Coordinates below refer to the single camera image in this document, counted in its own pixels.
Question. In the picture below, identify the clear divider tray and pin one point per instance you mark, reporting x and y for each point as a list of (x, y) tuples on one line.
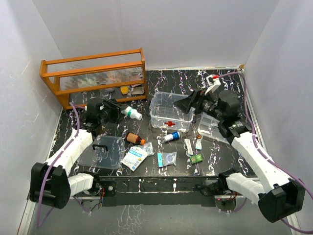
[(208, 127)]

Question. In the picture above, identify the clear box lid with handle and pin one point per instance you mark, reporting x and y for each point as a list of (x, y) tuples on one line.
[(105, 152)]

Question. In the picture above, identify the yellow item on shelf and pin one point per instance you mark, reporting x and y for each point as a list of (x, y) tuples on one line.
[(124, 90)]

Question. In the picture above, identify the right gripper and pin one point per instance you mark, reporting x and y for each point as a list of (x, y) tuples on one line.
[(195, 101)]

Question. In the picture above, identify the clear first aid box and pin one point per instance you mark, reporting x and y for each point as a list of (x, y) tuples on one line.
[(165, 115)]

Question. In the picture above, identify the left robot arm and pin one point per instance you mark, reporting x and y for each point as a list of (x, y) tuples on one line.
[(50, 182)]

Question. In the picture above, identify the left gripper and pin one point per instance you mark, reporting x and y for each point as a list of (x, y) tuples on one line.
[(115, 108)]

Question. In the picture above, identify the green small packet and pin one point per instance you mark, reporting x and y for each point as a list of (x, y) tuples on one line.
[(196, 158)]

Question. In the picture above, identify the white bottle green band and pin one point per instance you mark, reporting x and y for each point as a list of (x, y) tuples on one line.
[(131, 113)]

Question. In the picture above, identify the white blue medicine packet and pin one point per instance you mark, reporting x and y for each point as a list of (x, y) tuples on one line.
[(134, 157)]

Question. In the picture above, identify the brown bottle orange cap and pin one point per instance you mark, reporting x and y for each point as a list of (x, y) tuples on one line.
[(135, 139)]

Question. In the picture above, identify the clear bag teal header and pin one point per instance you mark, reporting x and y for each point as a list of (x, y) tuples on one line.
[(166, 159)]

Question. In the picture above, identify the orange wooden shelf rack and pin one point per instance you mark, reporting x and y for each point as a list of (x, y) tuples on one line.
[(68, 76)]

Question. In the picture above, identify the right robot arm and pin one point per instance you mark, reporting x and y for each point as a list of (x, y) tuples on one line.
[(277, 194)]

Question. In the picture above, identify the cardboard box on shelf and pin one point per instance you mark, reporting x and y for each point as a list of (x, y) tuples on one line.
[(137, 89)]

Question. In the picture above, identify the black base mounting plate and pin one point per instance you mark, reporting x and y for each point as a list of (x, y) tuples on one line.
[(165, 190)]

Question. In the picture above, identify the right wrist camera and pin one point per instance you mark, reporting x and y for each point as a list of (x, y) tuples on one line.
[(213, 83)]

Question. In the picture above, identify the blue white spray can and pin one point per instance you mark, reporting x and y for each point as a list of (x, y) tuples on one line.
[(170, 137)]

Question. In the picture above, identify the white teal ointment tube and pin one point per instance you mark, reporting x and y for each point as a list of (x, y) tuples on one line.
[(198, 145)]

